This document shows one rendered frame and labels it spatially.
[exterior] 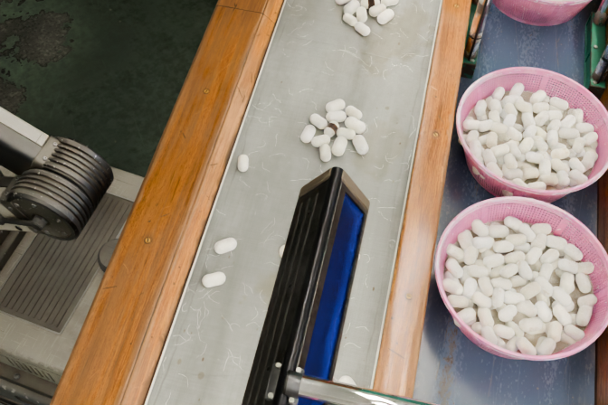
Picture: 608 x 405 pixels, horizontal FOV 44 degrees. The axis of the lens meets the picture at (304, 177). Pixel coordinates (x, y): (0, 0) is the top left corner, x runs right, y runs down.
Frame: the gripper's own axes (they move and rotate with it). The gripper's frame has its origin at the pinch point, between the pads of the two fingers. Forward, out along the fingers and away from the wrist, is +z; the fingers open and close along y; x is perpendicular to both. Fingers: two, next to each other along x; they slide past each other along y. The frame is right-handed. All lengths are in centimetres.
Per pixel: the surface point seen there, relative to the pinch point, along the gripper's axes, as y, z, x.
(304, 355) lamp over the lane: -80, -12, -22
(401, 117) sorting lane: -20.5, 12.8, 2.6
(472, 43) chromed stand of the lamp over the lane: -1.8, 19.1, -5.6
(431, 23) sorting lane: 3.4, 14.0, 0.9
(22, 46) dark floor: 40, -36, 136
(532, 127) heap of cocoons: -17.3, 29.9, -11.9
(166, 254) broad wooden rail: -57, -12, 20
